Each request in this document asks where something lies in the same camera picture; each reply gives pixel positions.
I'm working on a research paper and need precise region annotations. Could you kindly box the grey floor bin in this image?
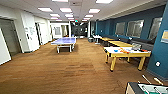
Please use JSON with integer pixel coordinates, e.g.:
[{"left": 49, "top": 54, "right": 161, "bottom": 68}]
[{"left": 87, "top": 37, "right": 94, "bottom": 43}]

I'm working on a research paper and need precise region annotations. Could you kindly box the small white table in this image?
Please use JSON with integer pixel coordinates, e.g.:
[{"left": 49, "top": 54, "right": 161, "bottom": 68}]
[{"left": 92, "top": 34, "right": 102, "bottom": 45}]

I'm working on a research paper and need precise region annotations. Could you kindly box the blue ping pong table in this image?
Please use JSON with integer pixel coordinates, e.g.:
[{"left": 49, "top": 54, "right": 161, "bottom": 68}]
[{"left": 50, "top": 36, "right": 78, "bottom": 54}]

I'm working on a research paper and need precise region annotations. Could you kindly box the long yellow wooden table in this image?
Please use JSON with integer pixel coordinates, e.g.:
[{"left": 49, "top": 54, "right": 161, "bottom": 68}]
[
  {"left": 108, "top": 40, "right": 134, "bottom": 49},
  {"left": 99, "top": 37, "right": 116, "bottom": 46}
]

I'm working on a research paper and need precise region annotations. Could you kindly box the interior glass window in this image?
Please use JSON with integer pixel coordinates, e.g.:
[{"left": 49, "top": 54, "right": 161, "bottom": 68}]
[
  {"left": 126, "top": 19, "right": 145, "bottom": 38},
  {"left": 115, "top": 21, "right": 126, "bottom": 37},
  {"left": 148, "top": 17, "right": 163, "bottom": 40}
]

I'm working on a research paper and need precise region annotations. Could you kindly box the white table with dishes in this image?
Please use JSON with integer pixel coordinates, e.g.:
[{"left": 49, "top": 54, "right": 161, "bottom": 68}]
[{"left": 103, "top": 45, "right": 152, "bottom": 72}]

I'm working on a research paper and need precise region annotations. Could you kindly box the grey metal door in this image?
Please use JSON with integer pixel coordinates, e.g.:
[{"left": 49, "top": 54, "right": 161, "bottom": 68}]
[{"left": 0, "top": 18, "right": 22, "bottom": 56}]

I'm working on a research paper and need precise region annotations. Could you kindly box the green foosball table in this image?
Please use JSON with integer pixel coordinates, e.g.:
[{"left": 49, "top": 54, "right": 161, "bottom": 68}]
[{"left": 124, "top": 73, "right": 168, "bottom": 94}]

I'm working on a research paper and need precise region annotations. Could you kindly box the white pillar outlet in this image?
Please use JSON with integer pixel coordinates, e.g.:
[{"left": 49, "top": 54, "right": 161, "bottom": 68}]
[{"left": 155, "top": 60, "right": 161, "bottom": 67}]

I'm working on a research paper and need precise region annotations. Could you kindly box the large white door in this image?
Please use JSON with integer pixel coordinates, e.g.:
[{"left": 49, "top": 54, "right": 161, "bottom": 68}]
[{"left": 0, "top": 26, "right": 13, "bottom": 66}]

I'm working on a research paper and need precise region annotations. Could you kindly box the yellow pillar sign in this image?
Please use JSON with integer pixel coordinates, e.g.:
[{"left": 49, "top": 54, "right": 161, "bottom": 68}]
[{"left": 160, "top": 29, "right": 168, "bottom": 44}]

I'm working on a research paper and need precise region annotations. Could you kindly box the grey wall sofa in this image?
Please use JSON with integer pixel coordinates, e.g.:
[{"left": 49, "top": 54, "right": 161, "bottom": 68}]
[{"left": 131, "top": 40, "right": 155, "bottom": 51}]

